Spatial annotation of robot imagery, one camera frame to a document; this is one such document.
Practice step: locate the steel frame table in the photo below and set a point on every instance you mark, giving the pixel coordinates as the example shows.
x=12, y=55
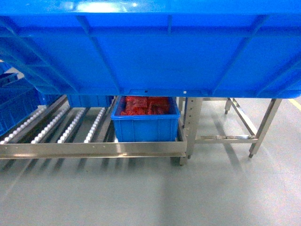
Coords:
x=237, y=136

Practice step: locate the blue crate back on shelf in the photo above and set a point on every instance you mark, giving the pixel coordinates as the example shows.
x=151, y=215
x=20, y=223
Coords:
x=89, y=100

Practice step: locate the large blue plastic crate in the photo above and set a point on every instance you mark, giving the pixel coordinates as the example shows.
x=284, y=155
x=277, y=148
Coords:
x=177, y=48

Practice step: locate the blue crate on left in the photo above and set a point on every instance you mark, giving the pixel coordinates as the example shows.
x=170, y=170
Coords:
x=18, y=98

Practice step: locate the blue crate with red items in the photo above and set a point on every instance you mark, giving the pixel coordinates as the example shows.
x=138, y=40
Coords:
x=145, y=119

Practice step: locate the stainless steel roller shelf rack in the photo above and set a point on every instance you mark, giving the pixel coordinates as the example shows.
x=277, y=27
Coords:
x=60, y=132

